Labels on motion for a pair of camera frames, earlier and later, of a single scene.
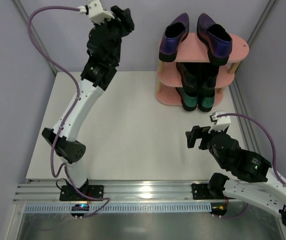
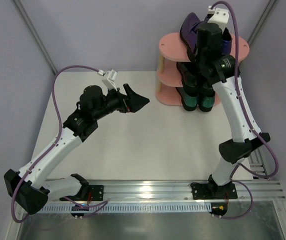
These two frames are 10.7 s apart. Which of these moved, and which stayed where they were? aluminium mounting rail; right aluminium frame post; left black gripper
Moved: left black gripper
Stayed: right aluminium frame post; aluminium mounting rail
